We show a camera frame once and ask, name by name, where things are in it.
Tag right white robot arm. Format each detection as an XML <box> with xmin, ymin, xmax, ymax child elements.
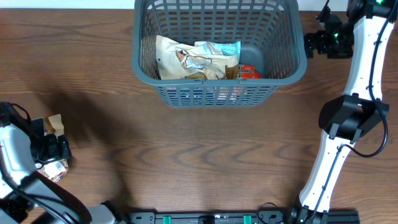
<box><xmin>285</xmin><ymin>0</ymin><xmax>397</xmax><ymax>223</ymax></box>

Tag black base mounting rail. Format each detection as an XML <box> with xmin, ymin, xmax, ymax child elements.
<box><xmin>129</xmin><ymin>208</ymin><xmax>361</xmax><ymax>224</ymax></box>

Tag beige Pantree snack pouch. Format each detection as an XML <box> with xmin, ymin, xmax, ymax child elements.
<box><xmin>35</xmin><ymin>114</ymin><xmax>68</xmax><ymax>182</ymax></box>

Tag San Remo spaghetti packet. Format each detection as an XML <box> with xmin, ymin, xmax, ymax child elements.
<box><xmin>238</xmin><ymin>64</ymin><xmax>262</xmax><ymax>79</ymax></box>

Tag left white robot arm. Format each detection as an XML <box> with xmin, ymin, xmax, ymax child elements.
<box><xmin>1</xmin><ymin>101</ymin><xmax>129</xmax><ymax>224</ymax></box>

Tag plain kraft paper pouch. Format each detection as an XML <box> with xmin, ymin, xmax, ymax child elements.
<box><xmin>155</xmin><ymin>35</ymin><xmax>240</xmax><ymax>80</ymax></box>

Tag Kleenex tissue multipack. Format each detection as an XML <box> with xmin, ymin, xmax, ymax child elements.
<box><xmin>162</xmin><ymin>86</ymin><xmax>244</xmax><ymax>103</ymax></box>

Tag mint green wipes packet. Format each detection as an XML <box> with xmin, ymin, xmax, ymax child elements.
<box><xmin>194</xmin><ymin>40</ymin><xmax>241</xmax><ymax>57</ymax></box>

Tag grey plastic lattice basket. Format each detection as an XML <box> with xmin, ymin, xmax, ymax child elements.
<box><xmin>132</xmin><ymin>0</ymin><xmax>307</xmax><ymax>107</ymax></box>

